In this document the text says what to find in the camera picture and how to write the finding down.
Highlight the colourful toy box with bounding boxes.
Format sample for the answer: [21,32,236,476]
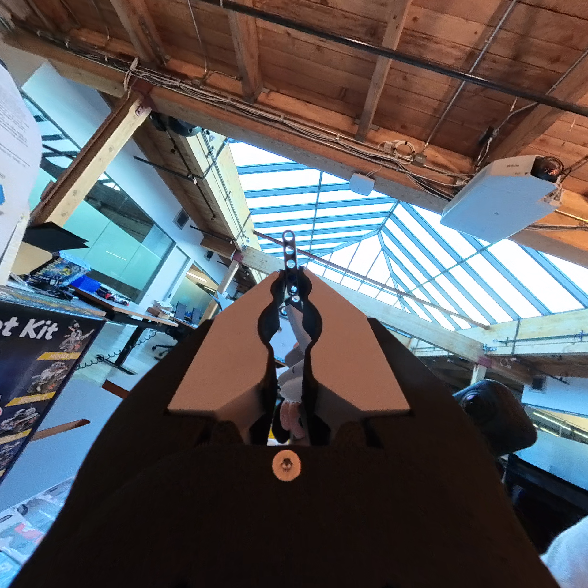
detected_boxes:
[29,256,91,288]

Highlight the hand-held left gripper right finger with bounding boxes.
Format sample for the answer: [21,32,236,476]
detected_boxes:
[299,268,411,445]

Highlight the dark grey technic beam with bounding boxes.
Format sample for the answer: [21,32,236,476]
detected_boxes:
[280,229,306,319]

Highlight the white ceiling projector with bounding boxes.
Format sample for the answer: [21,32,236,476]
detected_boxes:
[440,154,566,244]

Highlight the orange white booklet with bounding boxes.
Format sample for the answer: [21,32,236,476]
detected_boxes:
[0,477,75,567]

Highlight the black angular board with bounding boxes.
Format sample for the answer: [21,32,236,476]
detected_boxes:
[22,222,90,253]

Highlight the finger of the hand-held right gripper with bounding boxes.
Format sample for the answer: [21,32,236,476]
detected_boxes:
[277,311,308,401]

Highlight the small toy cars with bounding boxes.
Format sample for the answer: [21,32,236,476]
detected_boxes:
[96,285,130,307]

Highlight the white ceiling sensor box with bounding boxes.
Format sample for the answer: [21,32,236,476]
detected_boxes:
[348,171,376,197]

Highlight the person's right hand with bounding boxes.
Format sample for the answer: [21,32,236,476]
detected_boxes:
[277,400,307,445]

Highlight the white instruction poster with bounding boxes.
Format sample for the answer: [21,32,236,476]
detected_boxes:
[0,63,43,273]

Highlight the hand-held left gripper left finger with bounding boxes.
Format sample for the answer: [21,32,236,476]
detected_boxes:
[168,270,282,445]

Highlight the background wooden desk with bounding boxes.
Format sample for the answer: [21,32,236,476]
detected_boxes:
[73,284,181,376]

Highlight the blue robot kit box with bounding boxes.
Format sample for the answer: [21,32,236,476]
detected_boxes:
[0,298,108,484]

